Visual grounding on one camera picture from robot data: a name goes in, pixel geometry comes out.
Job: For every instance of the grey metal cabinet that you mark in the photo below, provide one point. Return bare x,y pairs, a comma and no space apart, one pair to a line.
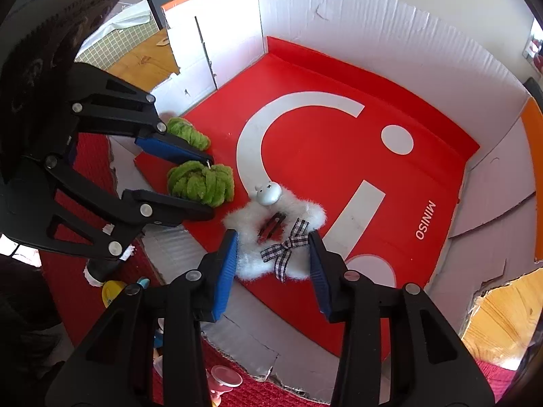
163,0

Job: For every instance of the green grid patterned cloth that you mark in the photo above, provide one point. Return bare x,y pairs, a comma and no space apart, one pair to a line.
123,38

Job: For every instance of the green fluffy scrunchie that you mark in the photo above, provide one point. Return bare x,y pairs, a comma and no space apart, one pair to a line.
191,133
199,184

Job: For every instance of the white and red cardboard box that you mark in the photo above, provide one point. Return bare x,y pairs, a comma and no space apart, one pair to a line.
339,157

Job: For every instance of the yellow round lid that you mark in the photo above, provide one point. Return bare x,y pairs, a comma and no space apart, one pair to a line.
112,292

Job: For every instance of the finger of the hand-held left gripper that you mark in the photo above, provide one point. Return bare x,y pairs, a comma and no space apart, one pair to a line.
178,212
169,148

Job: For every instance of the white plastic sheet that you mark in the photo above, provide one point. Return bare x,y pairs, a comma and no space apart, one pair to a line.
131,12

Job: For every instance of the black-clothed table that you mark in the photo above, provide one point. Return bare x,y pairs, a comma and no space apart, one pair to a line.
535,87

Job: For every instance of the cardboard scrap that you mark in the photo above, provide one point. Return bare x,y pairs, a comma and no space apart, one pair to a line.
163,41

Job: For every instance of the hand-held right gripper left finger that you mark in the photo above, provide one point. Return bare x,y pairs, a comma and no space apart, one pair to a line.
225,269

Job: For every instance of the wall poster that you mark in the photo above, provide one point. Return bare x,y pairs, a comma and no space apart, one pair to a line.
535,48

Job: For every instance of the dark cloth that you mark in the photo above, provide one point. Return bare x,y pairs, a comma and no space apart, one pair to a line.
25,326

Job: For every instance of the white fluffy bow hair clip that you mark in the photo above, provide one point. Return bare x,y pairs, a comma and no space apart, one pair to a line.
263,258

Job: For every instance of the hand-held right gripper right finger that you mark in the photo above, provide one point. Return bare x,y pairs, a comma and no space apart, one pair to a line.
319,275

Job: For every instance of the clear pinkish plastic container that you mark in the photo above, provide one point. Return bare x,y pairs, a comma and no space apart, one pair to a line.
227,376

